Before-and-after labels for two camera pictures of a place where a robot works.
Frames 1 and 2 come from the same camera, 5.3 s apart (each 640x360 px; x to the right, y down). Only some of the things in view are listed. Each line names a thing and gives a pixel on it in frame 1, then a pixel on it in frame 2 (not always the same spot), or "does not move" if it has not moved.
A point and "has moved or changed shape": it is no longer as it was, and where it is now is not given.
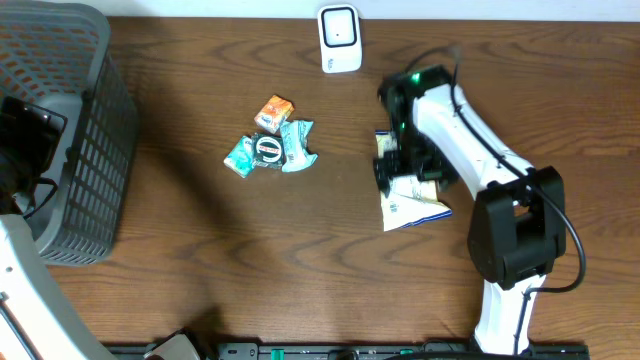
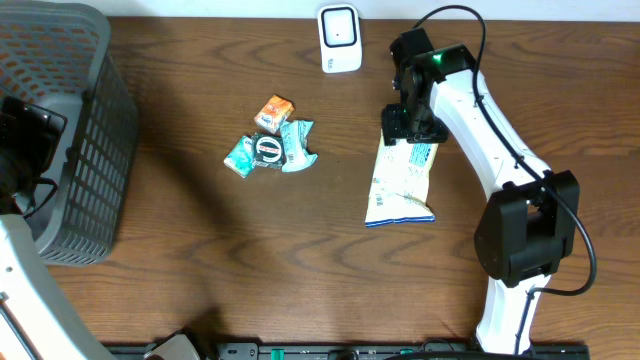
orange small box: [275, 111] does not move
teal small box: [240, 158] does not move
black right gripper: [440, 169] -> [392, 127]
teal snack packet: [296, 154] does not move
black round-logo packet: [267, 151] does not move
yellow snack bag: [409, 201] has moved or changed shape
